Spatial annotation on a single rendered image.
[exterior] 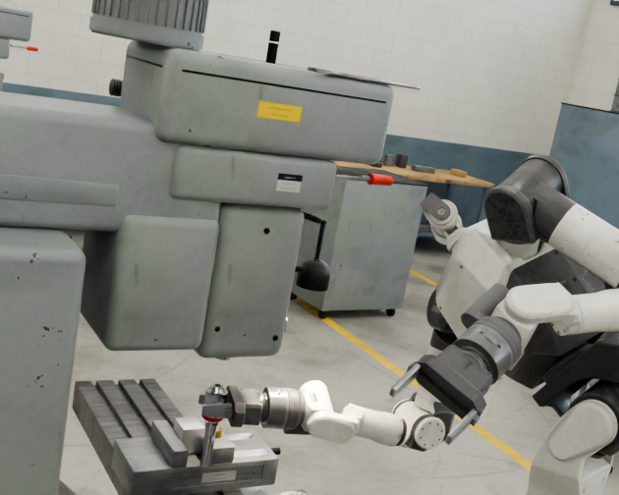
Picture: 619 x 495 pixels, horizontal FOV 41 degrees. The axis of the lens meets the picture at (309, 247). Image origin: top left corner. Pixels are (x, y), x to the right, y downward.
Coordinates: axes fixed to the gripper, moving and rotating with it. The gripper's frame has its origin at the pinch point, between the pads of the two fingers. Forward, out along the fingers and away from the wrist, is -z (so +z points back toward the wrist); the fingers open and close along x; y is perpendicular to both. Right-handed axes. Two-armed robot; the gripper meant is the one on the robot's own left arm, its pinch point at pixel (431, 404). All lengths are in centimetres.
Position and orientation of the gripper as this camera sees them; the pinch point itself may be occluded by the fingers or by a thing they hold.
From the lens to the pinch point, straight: 127.5
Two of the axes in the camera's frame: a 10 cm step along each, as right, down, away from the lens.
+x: -7.2, -5.8, 3.8
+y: 1.3, -6.5, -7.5
